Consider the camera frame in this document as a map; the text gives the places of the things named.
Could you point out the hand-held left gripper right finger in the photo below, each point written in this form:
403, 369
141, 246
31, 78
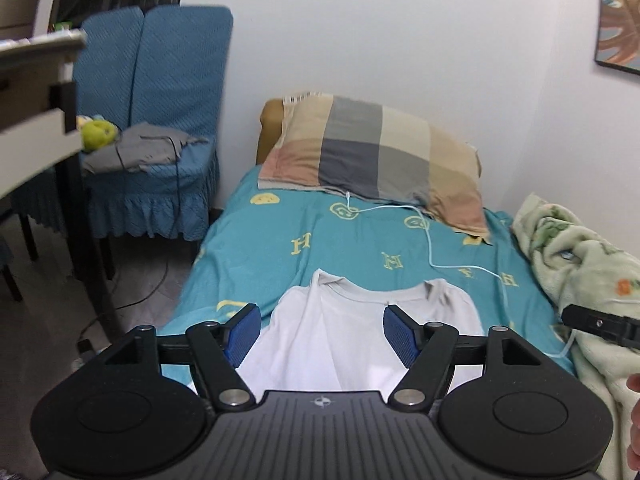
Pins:
400, 337

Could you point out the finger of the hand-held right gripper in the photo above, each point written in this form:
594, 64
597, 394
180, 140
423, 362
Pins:
597, 324

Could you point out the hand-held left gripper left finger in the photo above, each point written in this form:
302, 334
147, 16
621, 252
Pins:
242, 336

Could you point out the white t-shirt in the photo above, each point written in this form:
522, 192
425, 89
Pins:
320, 340

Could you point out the person's right hand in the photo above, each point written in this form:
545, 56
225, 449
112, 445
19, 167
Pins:
635, 435

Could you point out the green fleece blanket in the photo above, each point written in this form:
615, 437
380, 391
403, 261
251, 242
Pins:
575, 265

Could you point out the teal printed bed sheet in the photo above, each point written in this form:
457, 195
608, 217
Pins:
300, 270

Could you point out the plaid pillow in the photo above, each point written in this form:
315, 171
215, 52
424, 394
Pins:
380, 150

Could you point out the mustard yellow cushion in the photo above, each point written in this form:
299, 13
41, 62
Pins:
267, 135

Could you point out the grey garment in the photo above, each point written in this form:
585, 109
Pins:
145, 152

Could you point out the green plush toy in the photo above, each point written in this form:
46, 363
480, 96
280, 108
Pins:
97, 135

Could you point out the blue covered chair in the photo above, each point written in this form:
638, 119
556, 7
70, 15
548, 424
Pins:
107, 60
180, 70

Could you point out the white desk with black legs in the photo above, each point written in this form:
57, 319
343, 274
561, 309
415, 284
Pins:
30, 135

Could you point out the framed leaf wall picture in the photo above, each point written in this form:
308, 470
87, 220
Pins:
620, 20

